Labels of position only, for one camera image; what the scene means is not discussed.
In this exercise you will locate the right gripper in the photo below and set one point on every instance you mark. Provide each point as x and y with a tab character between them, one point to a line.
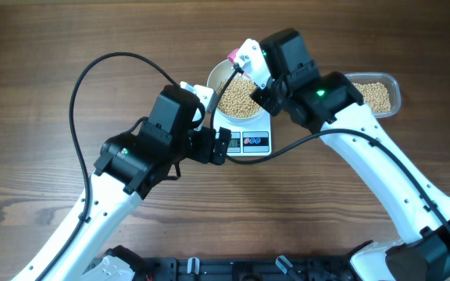
262	97

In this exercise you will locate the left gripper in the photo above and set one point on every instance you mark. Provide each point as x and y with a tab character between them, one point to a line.
205	154

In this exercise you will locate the pink plastic measuring scoop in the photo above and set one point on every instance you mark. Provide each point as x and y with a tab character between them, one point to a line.
233	57

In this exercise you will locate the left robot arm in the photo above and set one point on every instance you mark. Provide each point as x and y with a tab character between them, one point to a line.
128	167

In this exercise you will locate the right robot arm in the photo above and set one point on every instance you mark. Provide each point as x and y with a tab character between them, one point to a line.
333	110

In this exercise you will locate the white bowl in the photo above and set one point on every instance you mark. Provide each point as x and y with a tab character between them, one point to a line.
220	75

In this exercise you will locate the soybeans in bowl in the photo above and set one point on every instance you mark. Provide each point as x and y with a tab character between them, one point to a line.
236	101

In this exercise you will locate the white digital kitchen scale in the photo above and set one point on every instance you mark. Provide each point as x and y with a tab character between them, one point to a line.
249	136

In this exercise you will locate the soybeans pile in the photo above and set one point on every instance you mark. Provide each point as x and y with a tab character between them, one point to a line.
376	96

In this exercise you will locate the clear plastic container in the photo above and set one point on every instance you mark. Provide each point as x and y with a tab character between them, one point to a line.
388	81

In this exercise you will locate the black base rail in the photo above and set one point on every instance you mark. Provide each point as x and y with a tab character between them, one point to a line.
324	268

